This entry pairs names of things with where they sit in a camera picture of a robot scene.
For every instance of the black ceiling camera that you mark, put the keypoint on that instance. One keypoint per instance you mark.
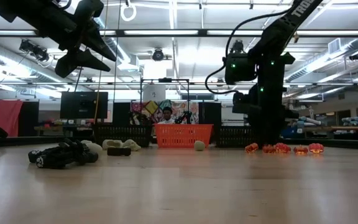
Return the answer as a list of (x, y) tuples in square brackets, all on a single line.
[(237, 46)]

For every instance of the wooden bench top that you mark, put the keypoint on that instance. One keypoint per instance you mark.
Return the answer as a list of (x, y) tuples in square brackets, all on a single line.
[(353, 128)]

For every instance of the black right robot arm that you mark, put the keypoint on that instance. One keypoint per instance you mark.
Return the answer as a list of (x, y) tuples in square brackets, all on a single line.
[(278, 34)]

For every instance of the small black robot arm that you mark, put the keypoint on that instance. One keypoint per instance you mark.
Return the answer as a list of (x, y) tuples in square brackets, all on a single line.
[(183, 117)]

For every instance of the person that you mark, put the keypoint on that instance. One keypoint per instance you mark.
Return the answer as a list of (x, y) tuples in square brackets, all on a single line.
[(167, 116)]

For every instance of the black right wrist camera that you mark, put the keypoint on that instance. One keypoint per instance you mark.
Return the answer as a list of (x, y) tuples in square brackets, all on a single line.
[(241, 102)]

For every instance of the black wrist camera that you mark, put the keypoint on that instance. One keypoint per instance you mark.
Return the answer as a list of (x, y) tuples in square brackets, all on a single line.
[(89, 14), (241, 102)]

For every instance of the cluttered side table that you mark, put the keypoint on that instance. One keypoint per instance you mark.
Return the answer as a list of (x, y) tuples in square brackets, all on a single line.
[(57, 127)]

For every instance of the thin black metal stand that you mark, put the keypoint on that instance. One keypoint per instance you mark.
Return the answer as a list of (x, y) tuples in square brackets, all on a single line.
[(165, 80)]

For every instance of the orange plastic basket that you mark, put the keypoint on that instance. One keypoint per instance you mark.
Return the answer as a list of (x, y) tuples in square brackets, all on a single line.
[(182, 135)]

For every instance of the black monitor screen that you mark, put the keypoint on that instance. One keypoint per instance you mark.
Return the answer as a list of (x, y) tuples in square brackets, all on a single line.
[(84, 105)]

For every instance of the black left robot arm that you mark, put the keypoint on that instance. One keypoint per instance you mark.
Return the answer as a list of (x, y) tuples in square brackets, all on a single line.
[(26, 15)]

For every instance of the black light-strip rail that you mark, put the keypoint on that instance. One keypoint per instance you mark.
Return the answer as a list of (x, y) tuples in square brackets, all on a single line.
[(202, 32)]

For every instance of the colourful patchwork quilt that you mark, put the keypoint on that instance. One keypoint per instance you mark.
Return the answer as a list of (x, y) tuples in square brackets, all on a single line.
[(148, 110)]

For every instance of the white air vent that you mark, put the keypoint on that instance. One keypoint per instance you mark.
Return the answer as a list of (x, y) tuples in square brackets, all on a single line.
[(334, 45)]

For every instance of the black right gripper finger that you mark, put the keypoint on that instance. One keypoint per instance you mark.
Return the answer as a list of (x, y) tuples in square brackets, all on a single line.
[(278, 133), (258, 133)]

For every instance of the white paper sign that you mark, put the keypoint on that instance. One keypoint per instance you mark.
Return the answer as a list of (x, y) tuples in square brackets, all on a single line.
[(154, 92)]

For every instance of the black plastic basket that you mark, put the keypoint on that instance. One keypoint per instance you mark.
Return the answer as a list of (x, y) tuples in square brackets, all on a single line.
[(126, 133), (235, 137)]

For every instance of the black ceiling speaker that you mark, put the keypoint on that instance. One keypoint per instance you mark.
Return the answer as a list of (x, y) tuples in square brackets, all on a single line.
[(356, 56)]

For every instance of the black partition panel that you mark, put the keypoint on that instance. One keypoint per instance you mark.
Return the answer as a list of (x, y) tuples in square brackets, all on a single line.
[(210, 112), (29, 118), (121, 112)]

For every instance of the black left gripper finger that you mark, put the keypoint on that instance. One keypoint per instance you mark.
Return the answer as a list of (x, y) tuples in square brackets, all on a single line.
[(99, 46), (76, 63)]

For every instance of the round black ceiling spotlight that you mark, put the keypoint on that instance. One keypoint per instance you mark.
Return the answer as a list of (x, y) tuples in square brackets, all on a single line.
[(158, 55)]

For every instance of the blue storage tub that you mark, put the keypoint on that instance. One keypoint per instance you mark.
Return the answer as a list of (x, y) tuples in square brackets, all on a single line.
[(292, 133)]

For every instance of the black aluminium table frame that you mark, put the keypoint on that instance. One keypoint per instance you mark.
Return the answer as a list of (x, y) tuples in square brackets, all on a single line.
[(337, 144)]

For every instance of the red hanging cloth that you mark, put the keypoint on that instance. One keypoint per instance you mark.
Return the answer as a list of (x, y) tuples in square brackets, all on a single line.
[(7, 116)]

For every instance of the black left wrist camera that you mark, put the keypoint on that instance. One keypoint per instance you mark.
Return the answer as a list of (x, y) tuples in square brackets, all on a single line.
[(89, 14)]

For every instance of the thin black horizontal rail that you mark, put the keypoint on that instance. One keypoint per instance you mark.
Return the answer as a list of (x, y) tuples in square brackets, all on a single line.
[(322, 83)]

